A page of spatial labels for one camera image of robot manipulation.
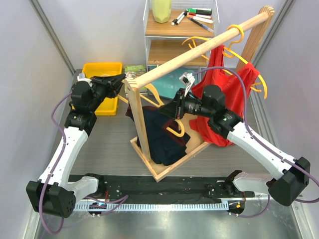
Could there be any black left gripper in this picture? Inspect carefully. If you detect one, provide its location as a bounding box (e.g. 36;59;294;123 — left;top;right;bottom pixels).
88;74;126;112

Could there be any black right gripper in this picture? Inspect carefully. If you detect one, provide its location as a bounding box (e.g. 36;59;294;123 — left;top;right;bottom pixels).
158;87;214;119

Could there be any light yellow plastic hanger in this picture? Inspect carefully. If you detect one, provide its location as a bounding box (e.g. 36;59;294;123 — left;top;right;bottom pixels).
117;59;186;138

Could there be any navy blue tank top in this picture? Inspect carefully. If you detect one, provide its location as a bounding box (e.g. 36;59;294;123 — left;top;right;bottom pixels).
125;104;191;166

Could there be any red tank top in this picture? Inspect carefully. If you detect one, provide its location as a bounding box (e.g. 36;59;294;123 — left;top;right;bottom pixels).
189;44;261;147

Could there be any orange yellow plastic hanger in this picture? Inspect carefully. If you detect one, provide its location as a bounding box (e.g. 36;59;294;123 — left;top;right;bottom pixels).
182;24;268;99

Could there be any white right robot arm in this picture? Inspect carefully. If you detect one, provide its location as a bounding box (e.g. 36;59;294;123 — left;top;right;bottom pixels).
159;85;310;206

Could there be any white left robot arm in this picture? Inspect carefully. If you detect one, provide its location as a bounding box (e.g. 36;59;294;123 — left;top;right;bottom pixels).
26;73;126;218

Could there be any green picture book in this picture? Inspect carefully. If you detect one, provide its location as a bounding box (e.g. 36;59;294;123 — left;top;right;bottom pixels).
124;65;147;79

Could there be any teal cutting board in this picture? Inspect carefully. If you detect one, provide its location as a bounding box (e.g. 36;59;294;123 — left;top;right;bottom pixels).
152;67;200;99

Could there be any yellow plastic bin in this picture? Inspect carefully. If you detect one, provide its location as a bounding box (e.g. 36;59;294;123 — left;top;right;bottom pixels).
82;62;123;116

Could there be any wooden clothes rack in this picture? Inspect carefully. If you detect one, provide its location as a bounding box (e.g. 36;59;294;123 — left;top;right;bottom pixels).
125;5;275;182

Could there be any black white marker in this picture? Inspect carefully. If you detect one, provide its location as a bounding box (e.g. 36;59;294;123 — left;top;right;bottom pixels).
171;11;185;25
173;10;188;25

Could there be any pale green vase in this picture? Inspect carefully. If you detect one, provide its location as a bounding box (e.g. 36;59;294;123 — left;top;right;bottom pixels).
152;0;172;23

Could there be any blue grey pen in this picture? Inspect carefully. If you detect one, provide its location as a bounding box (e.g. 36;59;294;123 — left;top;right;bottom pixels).
188;17;214;33

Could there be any orange capped marker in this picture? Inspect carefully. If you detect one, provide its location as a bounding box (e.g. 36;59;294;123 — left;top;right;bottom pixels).
187;15;213;24

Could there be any red capped marker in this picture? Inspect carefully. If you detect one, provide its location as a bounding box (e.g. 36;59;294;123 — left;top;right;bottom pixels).
187;12;212;19

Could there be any green capped marker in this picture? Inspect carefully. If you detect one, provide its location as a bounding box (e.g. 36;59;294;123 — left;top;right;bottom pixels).
185;8;212;15

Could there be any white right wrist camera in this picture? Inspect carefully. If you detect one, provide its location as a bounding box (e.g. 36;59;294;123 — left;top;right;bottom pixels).
179;72;195;87

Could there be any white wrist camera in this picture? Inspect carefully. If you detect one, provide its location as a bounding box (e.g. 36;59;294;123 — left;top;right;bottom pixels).
77;73;91;83
179;72;195;87

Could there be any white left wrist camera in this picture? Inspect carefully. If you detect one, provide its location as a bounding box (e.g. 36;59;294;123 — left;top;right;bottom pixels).
77;73;91;83

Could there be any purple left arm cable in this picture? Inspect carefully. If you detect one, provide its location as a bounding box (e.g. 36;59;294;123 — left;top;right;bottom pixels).
37;93;75;235

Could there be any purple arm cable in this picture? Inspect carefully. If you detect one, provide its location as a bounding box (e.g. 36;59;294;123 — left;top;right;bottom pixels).
37;93;75;235
191;66;319;219

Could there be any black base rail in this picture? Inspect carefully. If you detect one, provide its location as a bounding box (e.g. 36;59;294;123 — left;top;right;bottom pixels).
92;175;255;205

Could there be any white wire shelf unit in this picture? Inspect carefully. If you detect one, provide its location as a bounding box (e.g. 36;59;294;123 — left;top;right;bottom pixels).
143;0;220;70

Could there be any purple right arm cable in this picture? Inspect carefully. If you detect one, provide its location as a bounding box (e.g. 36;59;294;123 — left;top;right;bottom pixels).
191;66;319;219

